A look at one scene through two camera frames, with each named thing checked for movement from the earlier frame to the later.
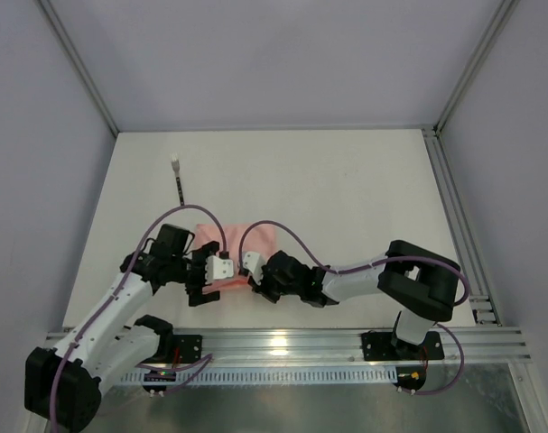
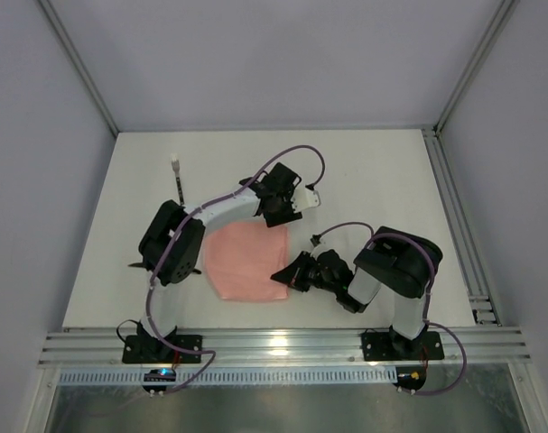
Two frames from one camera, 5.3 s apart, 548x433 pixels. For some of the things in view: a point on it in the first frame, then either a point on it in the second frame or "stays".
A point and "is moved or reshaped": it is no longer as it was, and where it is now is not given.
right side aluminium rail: x=462 y=233 stays
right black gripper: x=268 y=274 -> x=305 y=273
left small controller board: x=153 y=375 stays
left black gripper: x=199 y=275 -> x=283 y=207
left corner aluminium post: x=50 y=13 stays
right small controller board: x=410 y=377 stays
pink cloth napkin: x=261 y=238 is moved or reshaped
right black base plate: x=378 y=346 stays
